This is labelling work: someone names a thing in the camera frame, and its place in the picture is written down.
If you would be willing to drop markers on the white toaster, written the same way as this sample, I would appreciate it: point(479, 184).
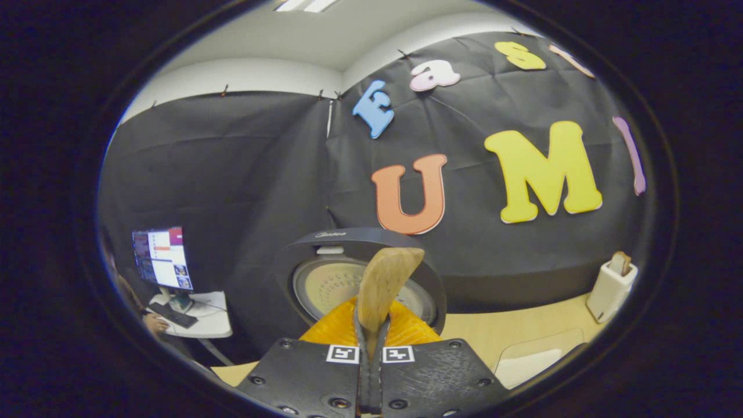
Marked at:
point(609, 293)

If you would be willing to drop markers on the black backdrop cloth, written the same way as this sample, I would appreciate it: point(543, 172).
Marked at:
point(261, 162)

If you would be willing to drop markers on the brown bread slice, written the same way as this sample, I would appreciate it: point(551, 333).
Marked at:
point(621, 264)

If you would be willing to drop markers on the wooden spoon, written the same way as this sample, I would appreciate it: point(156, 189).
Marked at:
point(383, 284)

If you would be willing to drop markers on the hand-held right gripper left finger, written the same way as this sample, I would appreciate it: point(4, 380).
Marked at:
point(313, 377)

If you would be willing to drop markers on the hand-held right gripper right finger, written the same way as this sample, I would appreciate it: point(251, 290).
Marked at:
point(429, 377)

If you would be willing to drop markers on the ceiling light panel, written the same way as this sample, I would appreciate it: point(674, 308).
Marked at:
point(305, 4)

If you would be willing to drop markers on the dark grey rice cooker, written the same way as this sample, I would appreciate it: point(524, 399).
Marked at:
point(302, 251)

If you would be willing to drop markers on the computer monitor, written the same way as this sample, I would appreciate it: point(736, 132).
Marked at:
point(162, 258)

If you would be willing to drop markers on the black keyboard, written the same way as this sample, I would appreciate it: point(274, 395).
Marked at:
point(174, 316)

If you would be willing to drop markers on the white side table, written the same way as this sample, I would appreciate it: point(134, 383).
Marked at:
point(212, 325)

